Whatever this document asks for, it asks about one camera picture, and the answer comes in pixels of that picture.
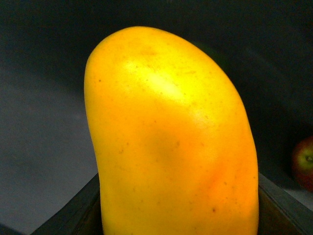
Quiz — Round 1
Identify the yellow mango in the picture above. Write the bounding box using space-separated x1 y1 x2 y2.
84 26 259 235

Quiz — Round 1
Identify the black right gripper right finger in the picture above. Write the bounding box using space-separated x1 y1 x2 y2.
258 173 313 235

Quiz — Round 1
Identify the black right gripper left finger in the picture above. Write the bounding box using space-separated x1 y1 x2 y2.
33 175 103 235

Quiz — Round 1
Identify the red yellow apple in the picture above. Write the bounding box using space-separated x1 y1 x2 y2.
291 136 313 192

